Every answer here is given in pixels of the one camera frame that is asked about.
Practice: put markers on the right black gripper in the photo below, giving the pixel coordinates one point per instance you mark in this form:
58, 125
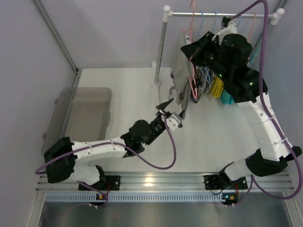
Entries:
197, 53

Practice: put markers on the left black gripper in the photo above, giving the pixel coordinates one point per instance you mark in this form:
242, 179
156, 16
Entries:
162, 116

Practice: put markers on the grey trousers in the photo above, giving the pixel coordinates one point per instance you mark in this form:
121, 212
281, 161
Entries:
180, 73

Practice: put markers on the pink wire hanger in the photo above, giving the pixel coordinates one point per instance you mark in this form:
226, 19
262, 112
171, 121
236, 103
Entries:
192, 79

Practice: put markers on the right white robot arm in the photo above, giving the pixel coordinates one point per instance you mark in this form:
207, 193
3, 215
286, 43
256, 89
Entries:
228, 60

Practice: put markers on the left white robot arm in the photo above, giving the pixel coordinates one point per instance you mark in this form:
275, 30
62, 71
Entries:
69, 160

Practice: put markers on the blue hanger with patterned garment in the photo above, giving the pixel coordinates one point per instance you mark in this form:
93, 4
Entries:
198, 34

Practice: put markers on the blue hanger with yellow garment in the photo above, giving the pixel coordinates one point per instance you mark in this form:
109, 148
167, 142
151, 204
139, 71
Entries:
215, 21

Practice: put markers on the far right pink hanger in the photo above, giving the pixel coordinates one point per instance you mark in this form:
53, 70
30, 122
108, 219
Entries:
252, 27

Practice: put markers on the purple patterned garment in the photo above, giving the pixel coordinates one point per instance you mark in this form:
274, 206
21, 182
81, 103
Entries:
202, 85

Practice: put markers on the yellow garment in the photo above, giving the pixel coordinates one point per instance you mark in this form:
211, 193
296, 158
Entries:
217, 87

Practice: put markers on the teal garment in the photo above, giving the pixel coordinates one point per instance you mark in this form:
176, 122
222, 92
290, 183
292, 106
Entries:
226, 98

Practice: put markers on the white metal clothes rack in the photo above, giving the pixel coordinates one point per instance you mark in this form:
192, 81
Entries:
273, 20

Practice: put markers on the grey plastic bin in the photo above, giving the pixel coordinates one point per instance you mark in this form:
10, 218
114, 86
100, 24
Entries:
82, 114

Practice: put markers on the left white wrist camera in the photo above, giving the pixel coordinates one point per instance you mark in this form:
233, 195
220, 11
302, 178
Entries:
174, 121

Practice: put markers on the aluminium mounting rail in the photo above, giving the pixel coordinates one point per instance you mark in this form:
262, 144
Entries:
166, 182

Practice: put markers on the grey slotted cable duct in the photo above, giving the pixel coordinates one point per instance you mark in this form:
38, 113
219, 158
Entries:
136, 197

